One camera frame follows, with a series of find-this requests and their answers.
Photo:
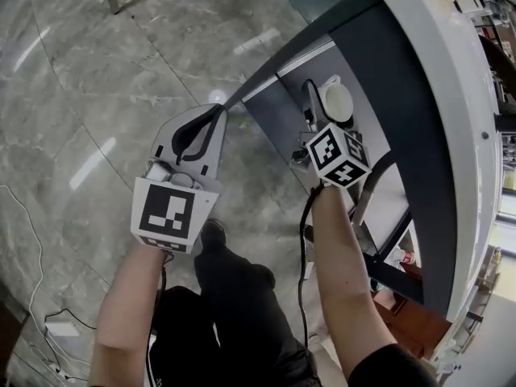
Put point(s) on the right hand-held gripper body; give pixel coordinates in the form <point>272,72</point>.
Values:
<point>334,151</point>

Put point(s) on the person's black shoe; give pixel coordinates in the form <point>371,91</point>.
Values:
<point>213,236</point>

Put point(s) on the red-brown wooden vanity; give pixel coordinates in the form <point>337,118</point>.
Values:
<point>415,325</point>

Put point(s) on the person's left forearm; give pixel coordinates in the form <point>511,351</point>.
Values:
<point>121,309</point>

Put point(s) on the person's black trousers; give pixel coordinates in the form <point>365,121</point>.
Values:
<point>242,317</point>

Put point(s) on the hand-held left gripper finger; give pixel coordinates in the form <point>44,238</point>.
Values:
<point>165,135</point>
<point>213,155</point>

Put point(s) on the person's black star t-shirt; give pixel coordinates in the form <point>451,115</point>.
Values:
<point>391,369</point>

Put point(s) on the plastic bottle red label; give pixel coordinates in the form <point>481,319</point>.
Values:
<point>407,256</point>

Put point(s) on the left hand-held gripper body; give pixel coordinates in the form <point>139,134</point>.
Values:
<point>165,212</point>

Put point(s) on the white cup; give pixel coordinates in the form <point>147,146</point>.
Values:
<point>338,101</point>

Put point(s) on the white sink table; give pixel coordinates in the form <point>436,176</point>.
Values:
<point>363,55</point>

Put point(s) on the person's right forearm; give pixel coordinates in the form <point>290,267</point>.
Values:
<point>346,276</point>

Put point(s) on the white power strip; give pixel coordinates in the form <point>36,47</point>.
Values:
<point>62,329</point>

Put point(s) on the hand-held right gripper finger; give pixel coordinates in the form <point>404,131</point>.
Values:
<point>313,103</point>

